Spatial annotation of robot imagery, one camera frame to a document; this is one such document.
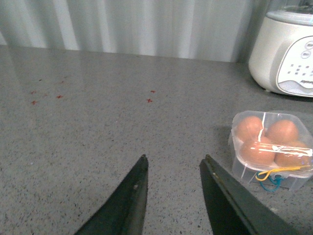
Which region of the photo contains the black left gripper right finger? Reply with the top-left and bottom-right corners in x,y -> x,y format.
200,155 -> 299,235

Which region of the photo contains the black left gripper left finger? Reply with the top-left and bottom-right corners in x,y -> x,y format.
76,155 -> 149,235

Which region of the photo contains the brown egg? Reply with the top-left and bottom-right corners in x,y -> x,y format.
240,137 -> 275,166
236,116 -> 265,142
274,141 -> 312,167
266,119 -> 299,144

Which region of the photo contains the clear plastic egg box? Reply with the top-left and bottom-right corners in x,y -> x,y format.
229,111 -> 313,190

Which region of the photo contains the yellow rubber band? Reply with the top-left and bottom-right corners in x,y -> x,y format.
255,165 -> 311,182

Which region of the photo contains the blue rubber band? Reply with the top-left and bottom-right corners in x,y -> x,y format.
259,175 -> 284,192

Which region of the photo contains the white Joyoung blender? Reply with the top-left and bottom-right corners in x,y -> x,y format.
248,0 -> 313,97

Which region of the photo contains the grey curtain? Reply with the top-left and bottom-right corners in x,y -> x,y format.
0,0 -> 269,62

